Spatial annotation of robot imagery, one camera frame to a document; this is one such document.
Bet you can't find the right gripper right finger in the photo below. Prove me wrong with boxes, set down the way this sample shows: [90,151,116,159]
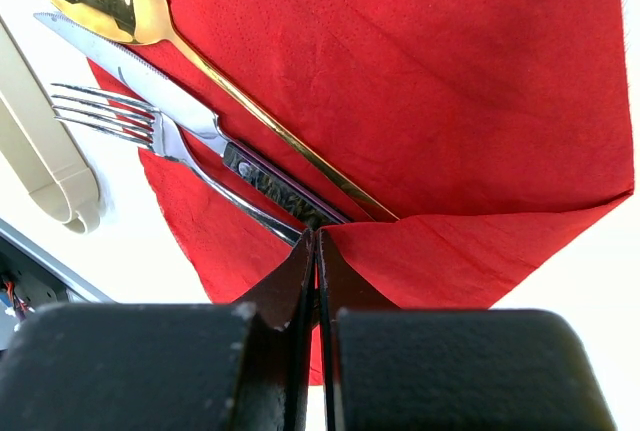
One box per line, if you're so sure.
[317,231,615,430]

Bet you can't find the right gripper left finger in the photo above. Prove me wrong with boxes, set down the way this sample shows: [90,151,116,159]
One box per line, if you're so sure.
[1,233,314,430]

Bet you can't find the steak knife patterned handle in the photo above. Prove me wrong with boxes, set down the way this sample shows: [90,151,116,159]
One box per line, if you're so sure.
[34,12,350,229]

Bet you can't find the silver fork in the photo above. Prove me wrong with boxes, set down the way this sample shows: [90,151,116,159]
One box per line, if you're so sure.
[51,83,302,246]

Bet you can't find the red paper napkin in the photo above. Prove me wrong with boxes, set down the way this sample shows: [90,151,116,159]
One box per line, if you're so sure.
[87,0,635,386]

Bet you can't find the aluminium mounting rail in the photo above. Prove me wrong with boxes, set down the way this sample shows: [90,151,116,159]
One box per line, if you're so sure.
[1,221,113,352]

